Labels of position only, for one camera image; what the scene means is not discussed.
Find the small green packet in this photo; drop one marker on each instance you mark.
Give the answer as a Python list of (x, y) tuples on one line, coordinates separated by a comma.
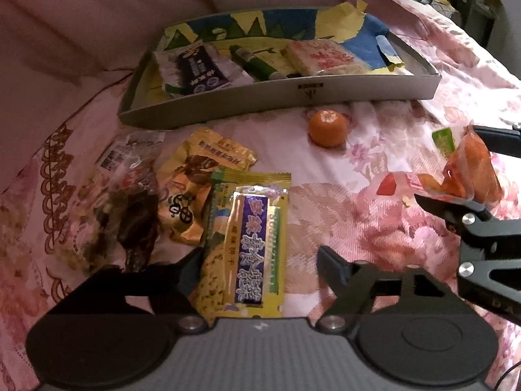
[(443, 142)]

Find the dark blue snack bar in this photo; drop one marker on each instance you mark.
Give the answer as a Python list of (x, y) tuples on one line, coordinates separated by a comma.
[(201, 71)]

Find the white red cracker packet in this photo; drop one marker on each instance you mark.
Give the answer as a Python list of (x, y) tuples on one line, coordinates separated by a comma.
[(325, 59)]

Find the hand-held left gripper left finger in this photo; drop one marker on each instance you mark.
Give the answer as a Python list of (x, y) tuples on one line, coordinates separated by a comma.
[(189, 271)]

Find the pink bed canopy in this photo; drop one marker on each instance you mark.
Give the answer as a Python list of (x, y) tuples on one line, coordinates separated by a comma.
[(101, 16)]

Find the golden snack packet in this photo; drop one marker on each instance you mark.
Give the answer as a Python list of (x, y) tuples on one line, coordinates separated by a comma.
[(191, 179)]

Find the yellow green cracker packet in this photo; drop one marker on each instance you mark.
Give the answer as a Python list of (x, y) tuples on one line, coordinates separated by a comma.
[(215, 285)]

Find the green tube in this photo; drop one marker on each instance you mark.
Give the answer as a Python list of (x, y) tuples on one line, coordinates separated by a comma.
[(254, 63)]

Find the white snack packet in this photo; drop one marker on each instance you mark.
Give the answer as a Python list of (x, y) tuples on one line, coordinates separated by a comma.
[(233, 71)]

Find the wooden desk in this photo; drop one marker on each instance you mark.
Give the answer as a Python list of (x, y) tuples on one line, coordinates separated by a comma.
[(472, 0)]

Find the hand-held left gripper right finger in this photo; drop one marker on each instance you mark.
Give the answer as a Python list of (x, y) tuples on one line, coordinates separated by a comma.
[(331, 269)]

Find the mandarin orange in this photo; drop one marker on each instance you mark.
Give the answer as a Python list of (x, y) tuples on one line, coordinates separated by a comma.
[(327, 128)]

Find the cartoon print tray box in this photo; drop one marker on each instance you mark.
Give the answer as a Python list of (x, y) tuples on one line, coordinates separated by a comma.
[(285, 91)]

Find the floral pink bedsheet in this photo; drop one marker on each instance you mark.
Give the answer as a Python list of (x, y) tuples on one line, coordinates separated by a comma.
[(346, 220)]

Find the clear packet dark snack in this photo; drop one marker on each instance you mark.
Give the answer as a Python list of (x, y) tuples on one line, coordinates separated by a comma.
[(122, 195)]

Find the purple silver snack bar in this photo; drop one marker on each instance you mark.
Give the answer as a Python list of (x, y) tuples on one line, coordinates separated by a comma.
[(256, 244)]

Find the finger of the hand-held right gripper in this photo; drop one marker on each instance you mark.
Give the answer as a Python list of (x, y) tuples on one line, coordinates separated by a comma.
[(502, 137), (488, 244)]

